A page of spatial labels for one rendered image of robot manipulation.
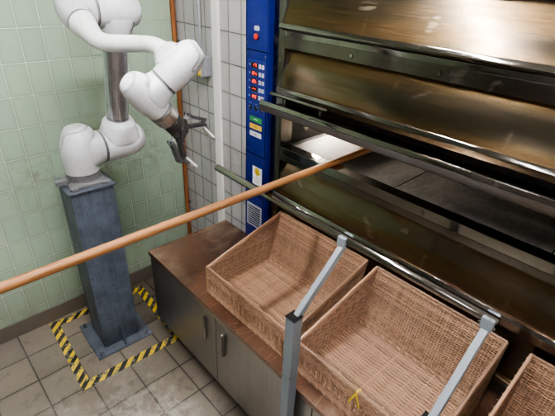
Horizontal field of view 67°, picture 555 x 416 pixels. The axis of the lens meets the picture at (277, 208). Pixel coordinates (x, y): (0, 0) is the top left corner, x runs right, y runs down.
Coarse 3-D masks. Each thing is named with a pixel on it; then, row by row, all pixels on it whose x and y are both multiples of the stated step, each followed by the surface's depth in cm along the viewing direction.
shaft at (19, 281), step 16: (336, 160) 183; (288, 176) 166; (304, 176) 171; (256, 192) 155; (208, 208) 143; (160, 224) 132; (176, 224) 135; (112, 240) 124; (128, 240) 125; (80, 256) 117; (96, 256) 120; (32, 272) 110; (48, 272) 112; (0, 288) 105; (16, 288) 108
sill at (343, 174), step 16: (288, 144) 204; (304, 160) 193; (320, 160) 189; (336, 176) 181; (352, 176) 175; (368, 192) 170; (384, 192) 165; (400, 192) 164; (416, 208) 156; (432, 208) 154; (448, 224) 148; (464, 224) 145; (480, 224) 145; (480, 240) 141; (496, 240) 137; (512, 240) 137; (512, 256) 135; (528, 256) 131; (544, 256) 130
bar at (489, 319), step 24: (216, 168) 180; (312, 216) 146; (336, 240) 138; (384, 264) 126; (312, 288) 136; (432, 288) 116; (480, 312) 108; (288, 336) 137; (480, 336) 107; (288, 360) 142; (288, 384) 147; (456, 384) 105; (288, 408) 154; (432, 408) 106
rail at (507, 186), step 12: (276, 108) 174; (288, 108) 170; (312, 120) 161; (348, 132) 150; (360, 132) 148; (384, 144) 140; (396, 144) 139; (420, 156) 132; (444, 168) 127; (456, 168) 124; (480, 180) 120; (492, 180) 118; (516, 192) 114; (528, 192) 112; (552, 204) 108
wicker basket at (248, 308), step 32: (288, 224) 209; (224, 256) 195; (256, 256) 212; (288, 256) 211; (320, 256) 196; (352, 256) 184; (224, 288) 184; (256, 288) 200; (288, 288) 201; (320, 288) 198; (352, 288) 179; (256, 320) 182
